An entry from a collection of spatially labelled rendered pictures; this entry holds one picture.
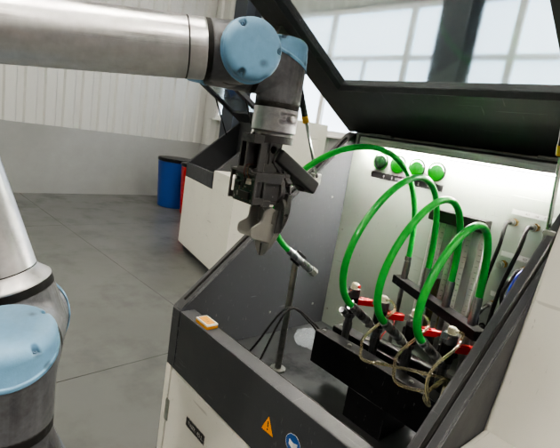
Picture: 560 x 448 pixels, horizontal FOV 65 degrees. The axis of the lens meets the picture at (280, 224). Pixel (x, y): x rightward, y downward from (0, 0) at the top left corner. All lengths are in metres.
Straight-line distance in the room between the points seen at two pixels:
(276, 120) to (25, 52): 0.35
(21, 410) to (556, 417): 0.76
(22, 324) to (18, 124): 6.64
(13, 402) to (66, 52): 0.41
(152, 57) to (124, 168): 7.28
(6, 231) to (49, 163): 6.69
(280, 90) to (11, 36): 0.37
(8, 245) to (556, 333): 0.85
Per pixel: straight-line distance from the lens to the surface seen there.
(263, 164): 0.73
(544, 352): 0.86
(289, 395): 0.87
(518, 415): 0.88
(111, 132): 7.67
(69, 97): 7.43
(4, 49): 0.57
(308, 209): 1.30
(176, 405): 1.23
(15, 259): 0.74
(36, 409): 0.66
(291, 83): 0.73
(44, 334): 0.64
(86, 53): 0.56
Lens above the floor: 1.41
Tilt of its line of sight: 11 degrees down
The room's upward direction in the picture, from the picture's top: 9 degrees clockwise
